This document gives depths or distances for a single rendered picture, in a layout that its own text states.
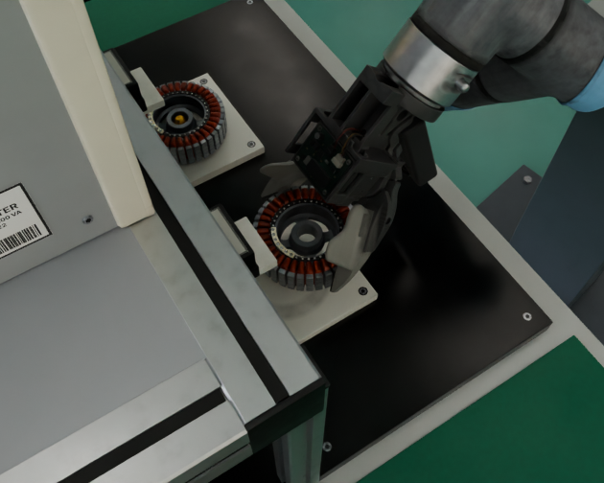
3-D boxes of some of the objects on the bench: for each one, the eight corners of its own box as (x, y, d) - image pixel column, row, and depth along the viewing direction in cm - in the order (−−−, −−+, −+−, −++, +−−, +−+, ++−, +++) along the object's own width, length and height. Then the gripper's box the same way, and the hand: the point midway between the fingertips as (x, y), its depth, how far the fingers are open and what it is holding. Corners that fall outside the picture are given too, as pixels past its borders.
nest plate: (208, 79, 91) (207, 72, 90) (265, 152, 84) (264, 146, 83) (105, 124, 87) (104, 117, 86) (156, 205, 80) (154, 199, 79)
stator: (206, 87, 88) (202, 66, 85) (242, 147, 83) (240, 126, 80) (125, 117, 86) (118, 97, 82) (157, 180, 81) (151, 161, 77)
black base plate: (255, 2, 102) (254, -12, 100) (547, 330, 74) (553, 321, 72) (-50, 128, 89) (-58, 117, 87) (164, 584, 61) (160, 582, 59)
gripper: (320, 10, 59) (207, 178, 68) (453, 149, 51) (305, 317, 61) (373, 33, 66) (264, 183, 75) (499, 158, 58) (359, 310, 67)
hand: (302, 241), depth 70 cm, fingers closed on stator, 13 cm apart
